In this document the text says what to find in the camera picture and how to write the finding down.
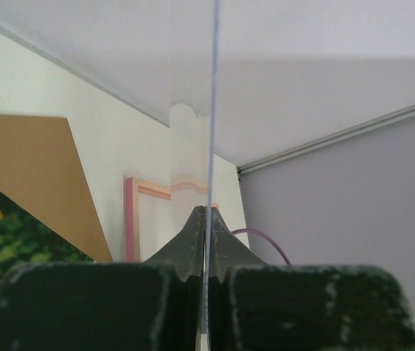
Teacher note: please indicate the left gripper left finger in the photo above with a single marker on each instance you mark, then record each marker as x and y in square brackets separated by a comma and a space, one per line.
[153, 305]

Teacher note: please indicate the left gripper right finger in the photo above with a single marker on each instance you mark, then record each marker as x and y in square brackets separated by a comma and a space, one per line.
[257, 306]

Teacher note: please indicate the pink wooden picture frame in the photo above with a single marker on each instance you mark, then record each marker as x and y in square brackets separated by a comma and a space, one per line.
[155, 213]

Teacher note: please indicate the sunflower photo print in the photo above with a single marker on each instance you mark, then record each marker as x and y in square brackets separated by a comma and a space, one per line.
[25, 239]

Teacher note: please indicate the clear acrylic sheet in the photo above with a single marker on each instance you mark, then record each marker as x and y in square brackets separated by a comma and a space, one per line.
[194, 28]

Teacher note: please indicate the brown cardboard backing board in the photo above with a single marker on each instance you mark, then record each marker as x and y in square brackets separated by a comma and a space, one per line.
[41, 171]

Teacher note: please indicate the aluminium frame rail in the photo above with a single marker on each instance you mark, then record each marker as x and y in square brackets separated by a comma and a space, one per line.
[329, 140]

